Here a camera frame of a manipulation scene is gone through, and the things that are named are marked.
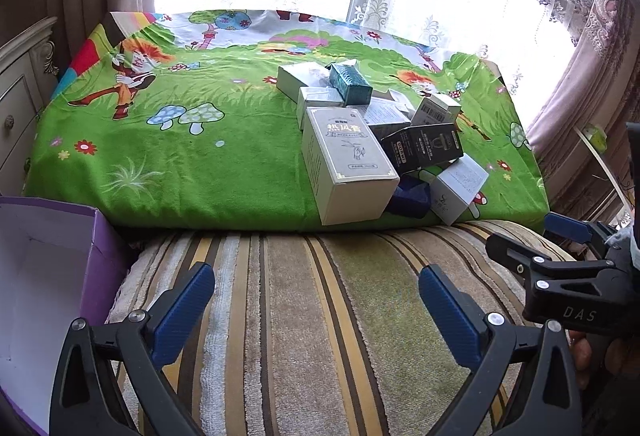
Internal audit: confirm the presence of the white cube music box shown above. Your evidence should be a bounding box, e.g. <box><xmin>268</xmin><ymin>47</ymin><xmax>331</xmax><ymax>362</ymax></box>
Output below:
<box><xmin>418</xmin><ymin>154</ymin><xmax>488</xmax><ymax>226</ymax></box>

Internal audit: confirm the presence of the dark blue box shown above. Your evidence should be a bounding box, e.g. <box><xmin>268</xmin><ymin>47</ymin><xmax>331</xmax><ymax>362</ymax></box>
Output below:
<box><xmin>385</xmin><ymin>175</ymin><xmax>431</xmax><ymax>219</ymax></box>

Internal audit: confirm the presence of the green cartoon print cloth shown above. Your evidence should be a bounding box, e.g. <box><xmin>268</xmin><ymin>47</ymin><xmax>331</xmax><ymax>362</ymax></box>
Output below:
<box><xmin>24</xmin><ymin>9</ymin><xmax>549</xmax><ymax>231</ymax></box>

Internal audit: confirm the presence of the white text printed box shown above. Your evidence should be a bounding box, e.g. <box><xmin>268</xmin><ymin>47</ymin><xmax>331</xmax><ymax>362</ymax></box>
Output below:
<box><xmin>354</xmin><ymin>97</ymin><xmax>410</xmax><ymax>139</ymax></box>

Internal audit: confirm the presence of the large grey ointment box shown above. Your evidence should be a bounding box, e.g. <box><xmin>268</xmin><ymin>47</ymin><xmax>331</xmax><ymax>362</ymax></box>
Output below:
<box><xmin>302</xmin><ymin>107</ymin><xmax>399</xmax><ymax>226</ymax></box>

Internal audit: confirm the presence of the white box far left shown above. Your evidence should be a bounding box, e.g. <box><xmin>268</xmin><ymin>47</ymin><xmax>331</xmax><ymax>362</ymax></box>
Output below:
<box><xmin>277</xmin><ymin>62</ymin><xmax>330</xmax><ymax>102</ymax></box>

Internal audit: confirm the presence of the purple cardboard storage box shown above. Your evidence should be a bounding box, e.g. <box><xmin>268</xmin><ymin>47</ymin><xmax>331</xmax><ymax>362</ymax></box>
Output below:
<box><xmin>1</xmin><ymin>196</ymin><xmax>127</xmax><ymax>435</ymax></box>

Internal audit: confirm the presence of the small white flat box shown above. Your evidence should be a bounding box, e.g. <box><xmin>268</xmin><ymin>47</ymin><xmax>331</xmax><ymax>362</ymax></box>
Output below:
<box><xmin>388</xmin><ymin>89</ymin><xmax>416</xmax><ymax>120</ymax></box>

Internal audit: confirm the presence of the white barcode box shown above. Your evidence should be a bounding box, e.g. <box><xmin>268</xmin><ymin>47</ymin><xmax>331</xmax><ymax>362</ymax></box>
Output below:
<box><xmin>411</xmin><ymin>92</ymin><xmax>461</xmax><ymax>126</ymax></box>

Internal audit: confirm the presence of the teal patterned box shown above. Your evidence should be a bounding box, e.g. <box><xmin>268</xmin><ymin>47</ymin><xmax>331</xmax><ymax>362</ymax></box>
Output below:
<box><xmin>330</xmin><ymin>63</ymin><xmax>372</xmax><ymax>106</ymax></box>

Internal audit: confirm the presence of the black product box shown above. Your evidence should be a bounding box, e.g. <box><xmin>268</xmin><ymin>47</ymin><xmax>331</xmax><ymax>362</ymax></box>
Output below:
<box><xmin>380</xmin><ymin>123</ymin><xmax>463</xmax><ymax>175</ymax></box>

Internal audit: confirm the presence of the pink embroidered curtain right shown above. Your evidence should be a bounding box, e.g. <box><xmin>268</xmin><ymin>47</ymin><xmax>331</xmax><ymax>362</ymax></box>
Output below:
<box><xmin>527</xmin><ymin>0</ymin><xmax>639</xmax><ymax>219</ymax></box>

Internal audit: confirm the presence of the cream carved cabinet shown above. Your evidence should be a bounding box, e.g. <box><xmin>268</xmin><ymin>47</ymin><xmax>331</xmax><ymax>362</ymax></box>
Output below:
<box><xmin>0</xmin><ymin>17</ymin><xmax>58</xmax><ymax>196</ymax></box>

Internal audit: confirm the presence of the small silver white box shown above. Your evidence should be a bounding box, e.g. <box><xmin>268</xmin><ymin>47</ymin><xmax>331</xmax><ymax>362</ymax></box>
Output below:
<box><xmin>296</xmin><ymin>86</ymin><xmax>345</xmax><ymax>130</ymax></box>

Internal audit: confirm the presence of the person's right hand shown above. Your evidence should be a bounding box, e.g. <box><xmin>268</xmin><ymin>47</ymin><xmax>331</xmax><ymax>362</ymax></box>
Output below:
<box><xmin>568</xmin><ymin>330</ymin><xmax>639</xmax><ymax>390</ymax></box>

